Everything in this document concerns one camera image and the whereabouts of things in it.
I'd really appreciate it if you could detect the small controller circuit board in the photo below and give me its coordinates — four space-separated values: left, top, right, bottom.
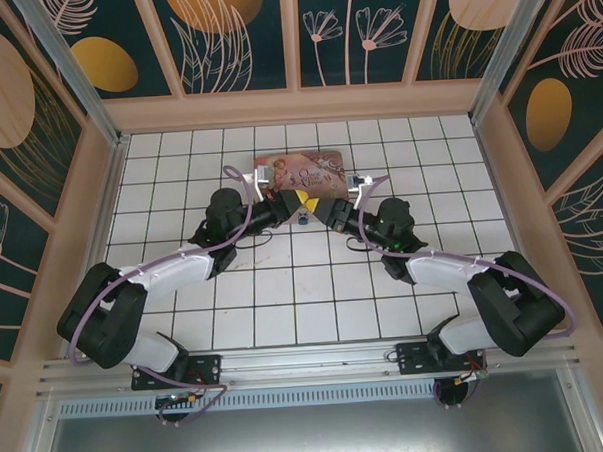
452 369 491 388
155 392 202 410

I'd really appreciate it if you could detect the grey metal sheet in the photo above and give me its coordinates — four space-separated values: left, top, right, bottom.
39 392 593 452

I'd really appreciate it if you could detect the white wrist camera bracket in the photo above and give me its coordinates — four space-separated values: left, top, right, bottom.
352 174 383 206
250 169 277 195

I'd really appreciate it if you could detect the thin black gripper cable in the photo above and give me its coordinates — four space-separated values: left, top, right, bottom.
345 234 380 254
235 229 274 251

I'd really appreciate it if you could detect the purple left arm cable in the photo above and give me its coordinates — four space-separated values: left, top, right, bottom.
61 163 269 431

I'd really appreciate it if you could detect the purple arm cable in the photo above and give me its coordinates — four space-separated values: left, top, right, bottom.
61 163 269 431
353 165 577 413

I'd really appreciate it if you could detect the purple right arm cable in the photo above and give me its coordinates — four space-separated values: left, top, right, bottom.
353 165 577 413

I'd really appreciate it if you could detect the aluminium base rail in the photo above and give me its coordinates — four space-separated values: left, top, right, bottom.
34 334 584 399

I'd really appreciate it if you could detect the perforated metal cable tray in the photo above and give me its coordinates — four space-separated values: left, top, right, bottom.
56 373 570 419

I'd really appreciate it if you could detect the aluminium corner post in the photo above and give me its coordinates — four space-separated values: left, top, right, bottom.
464 0 578 126
10 0 130 155

